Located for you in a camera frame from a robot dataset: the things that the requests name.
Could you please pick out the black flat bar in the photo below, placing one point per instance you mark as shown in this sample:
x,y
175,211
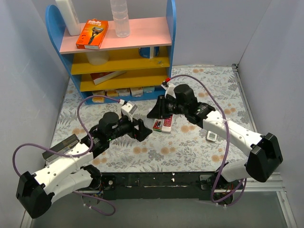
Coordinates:
x,y
62,148

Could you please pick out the clear plastic water bottle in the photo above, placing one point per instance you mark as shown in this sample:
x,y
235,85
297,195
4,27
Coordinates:
x,y
120,16

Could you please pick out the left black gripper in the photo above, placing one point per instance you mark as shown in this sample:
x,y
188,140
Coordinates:
x,y
137,128

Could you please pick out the yellow sponge pack left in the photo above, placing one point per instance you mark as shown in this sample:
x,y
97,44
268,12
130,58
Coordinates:
x,y
100,98

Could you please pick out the white bottle on shelf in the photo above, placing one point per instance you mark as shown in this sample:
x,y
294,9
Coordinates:
x,y
69,16

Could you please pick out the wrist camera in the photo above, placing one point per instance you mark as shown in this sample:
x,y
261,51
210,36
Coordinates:
x,y
128,109
169,88

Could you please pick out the orange razor box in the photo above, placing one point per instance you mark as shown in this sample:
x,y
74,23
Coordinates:
x,y
92,34

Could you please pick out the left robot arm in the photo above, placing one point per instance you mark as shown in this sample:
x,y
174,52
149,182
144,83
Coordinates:
x,y
36,192

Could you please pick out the white cup on shelf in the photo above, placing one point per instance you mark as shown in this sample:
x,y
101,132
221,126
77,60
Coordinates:
x,y
97,58

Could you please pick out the red white remote control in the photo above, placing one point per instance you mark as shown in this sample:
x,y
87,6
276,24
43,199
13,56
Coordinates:
x,y
167,124

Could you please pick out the grey white remote control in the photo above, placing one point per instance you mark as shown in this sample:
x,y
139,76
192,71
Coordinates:
x,y
211,137

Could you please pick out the floral table mat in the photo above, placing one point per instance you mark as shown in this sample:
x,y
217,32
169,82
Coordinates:
x,y
185,148

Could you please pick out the blue shelf unit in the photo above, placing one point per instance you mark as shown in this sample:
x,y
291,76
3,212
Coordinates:
x,y
123,52

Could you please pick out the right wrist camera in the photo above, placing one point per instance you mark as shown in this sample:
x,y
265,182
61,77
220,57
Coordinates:
x,y
169,88

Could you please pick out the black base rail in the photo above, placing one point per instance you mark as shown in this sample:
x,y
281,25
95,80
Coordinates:
x,y
157,185

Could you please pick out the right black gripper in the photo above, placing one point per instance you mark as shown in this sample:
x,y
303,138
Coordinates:
x,y
163,107

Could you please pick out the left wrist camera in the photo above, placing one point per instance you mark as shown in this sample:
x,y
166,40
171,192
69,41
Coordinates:
x,y
128,109

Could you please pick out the cluster of batteries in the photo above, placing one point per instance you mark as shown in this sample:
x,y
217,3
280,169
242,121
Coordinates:
x,y
157,125

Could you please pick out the blue white carton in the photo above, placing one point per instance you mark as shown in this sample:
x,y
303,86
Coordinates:
x,y
149,52

